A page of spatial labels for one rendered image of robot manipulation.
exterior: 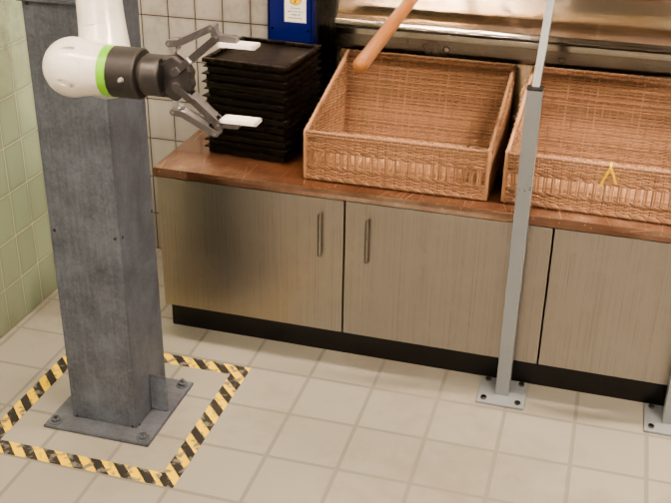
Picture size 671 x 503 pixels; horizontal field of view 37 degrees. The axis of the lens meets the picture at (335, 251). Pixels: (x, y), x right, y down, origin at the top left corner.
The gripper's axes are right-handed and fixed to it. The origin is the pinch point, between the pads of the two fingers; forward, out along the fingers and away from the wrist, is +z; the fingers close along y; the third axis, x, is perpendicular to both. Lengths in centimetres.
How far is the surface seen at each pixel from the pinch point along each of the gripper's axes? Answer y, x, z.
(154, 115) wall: 65, -155, -96
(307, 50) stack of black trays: 32, -138, -33
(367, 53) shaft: -0.1, -25.8, 14.2
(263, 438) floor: 120, -55, -20
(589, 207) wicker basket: 61, -108, 59
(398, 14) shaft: 0, -58, 13
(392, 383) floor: 120, -92, 9
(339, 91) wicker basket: 45, -140, -23
